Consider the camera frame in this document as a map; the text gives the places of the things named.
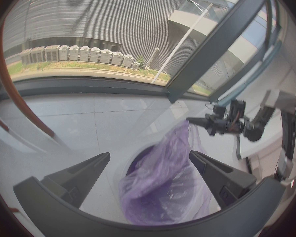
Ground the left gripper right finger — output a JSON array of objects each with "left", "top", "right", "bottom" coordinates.
[{"left": 189, "top": 150, "right": 257, "bottom": 209}]

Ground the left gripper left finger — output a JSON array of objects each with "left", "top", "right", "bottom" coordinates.
[{"left": 43, "top": 153, "right": 111, "bottom": 209}]

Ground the purple plastic bag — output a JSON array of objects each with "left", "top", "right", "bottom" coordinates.
[{"left": 118, "top": 119, "right": 212, "bottom": 225}]

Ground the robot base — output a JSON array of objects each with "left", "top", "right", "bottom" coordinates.
[{"left": 274, "top": 152, "right": 296, "bottom": 189}]

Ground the white trash bin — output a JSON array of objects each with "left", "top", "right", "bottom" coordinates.
[{"left": 113, "top": 142, "right": 168, "bottom": 194}]

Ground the window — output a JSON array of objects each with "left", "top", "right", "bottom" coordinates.
[{"left": 0, "top": 0, "right": 286, "bottom": 105}]

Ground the white cushioned wooden chair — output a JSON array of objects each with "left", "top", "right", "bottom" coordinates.
[{"left": 0, "top": 21, "right": 72, "bottom": 214}]

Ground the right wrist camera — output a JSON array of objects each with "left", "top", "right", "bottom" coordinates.
[{"left": 212, "top": 105, "right": 226, "bottom": 117}]

